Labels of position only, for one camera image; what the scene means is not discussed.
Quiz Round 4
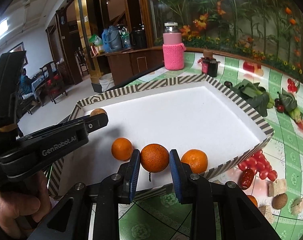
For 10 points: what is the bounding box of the green leafy vegetable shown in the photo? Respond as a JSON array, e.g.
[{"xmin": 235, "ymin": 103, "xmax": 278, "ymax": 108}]
[
  {"xmin": 275, "ymin": 89, "xmax": 303, "ymax": 124},
  {"xmin": 224, "ymin": 79, "xmax": 275, "ymax": 117}
]

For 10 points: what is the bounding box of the pink knitted sleeve bottle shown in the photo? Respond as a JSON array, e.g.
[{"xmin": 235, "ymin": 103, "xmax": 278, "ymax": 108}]
[{"xmin": 162, "ymin": 22, "xmax": 186, "ymax": 70}]

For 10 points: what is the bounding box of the small dark jar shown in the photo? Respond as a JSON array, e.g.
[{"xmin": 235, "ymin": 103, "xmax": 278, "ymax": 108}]
[{"xmin": 198, "ymin": 50, "xmax": 220, "ymax": 77}]

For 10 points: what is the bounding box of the orange mandarin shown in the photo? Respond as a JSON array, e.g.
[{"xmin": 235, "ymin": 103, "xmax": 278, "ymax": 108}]
[
  {"xmin": 247, "ymin": 195, "xmax": 258, "ymax": 207},
  {"xmin": 181, "ymin": 149, "xmax": 208, "ymax": 174},
  {"xmin": 111, "ymin": 138, "xmax": 133, "ymax": 161},
  {"xmin": 141, "ymin": 144, "xmax": 170, "ymax": 173}
]

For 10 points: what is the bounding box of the dark red cherry tomato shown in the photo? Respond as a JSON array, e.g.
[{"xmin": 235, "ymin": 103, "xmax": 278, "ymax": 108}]
[{"xmin": 276, "ymin": 105, "xmax": 285, "ymax": 113}]

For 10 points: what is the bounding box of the left green leafy vegetable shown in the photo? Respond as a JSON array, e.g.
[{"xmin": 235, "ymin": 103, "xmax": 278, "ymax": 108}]
[{"xmin": 224, "ymin": 79, "xmax": 275, "ymax": 117}]

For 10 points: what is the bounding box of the blue thermos jug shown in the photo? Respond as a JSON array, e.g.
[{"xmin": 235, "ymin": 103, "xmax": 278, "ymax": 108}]
[{"xmin": 102, "ymin": 25, "xmax": 122, "ymax": 53}]

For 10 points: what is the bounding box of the person's left hand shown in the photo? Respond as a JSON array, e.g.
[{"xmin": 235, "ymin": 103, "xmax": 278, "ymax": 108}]
[{"xmin": 0, "ymin": 171, "xmax": 52, "ymax": 239}]

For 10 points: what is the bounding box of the white striped cardboard tray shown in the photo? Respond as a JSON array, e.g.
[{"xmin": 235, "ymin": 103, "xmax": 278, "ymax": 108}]
[{"xmin": 49, "ymin": 75, "xmax": 274, "ymax": 196}]

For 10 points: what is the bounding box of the right green leafy vegetable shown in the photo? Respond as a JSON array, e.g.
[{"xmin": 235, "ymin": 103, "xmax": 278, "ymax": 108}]
[{"xmin": 275, "ymin": 89, "xmax": 303, "ymax": 124}]

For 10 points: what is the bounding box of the wooden side cabinet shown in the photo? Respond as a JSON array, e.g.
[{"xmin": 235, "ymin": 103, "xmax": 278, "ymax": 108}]
[{"xmin": 92, "ymin": 47, "xmax": 164, "ymax": 85}]

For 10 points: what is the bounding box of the dried red date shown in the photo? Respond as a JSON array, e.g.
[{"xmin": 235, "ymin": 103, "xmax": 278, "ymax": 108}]
[{"xmin": 238, "ymin": 168, "xmax": 255, "ymax": 190}]

